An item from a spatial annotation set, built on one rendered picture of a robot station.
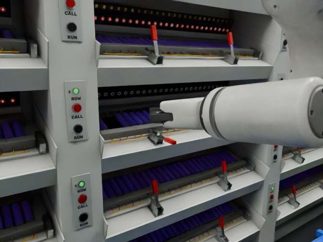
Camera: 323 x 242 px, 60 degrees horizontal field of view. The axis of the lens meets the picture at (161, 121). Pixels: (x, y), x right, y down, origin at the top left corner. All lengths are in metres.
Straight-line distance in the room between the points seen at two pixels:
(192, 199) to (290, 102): 0.58
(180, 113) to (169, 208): 0.41
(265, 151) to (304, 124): 0.71
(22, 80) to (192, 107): 0.31
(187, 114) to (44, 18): 0.31
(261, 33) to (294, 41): 0.59
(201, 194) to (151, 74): 0.42
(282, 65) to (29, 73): 0.78
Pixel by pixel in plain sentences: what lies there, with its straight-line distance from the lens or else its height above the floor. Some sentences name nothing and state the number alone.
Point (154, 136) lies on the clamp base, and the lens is 0.70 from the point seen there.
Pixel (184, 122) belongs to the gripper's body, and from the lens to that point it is 0.45.
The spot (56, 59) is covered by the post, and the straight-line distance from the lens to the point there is 0.57.
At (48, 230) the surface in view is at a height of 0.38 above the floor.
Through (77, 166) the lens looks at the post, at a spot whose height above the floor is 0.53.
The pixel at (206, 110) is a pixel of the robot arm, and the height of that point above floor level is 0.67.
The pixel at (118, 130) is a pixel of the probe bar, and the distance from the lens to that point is 0.69.
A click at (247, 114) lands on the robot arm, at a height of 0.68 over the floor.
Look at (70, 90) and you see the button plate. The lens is 0.58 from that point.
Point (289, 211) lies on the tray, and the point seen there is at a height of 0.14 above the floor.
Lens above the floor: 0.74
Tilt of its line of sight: 12 degrees down
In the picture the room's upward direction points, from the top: straight up
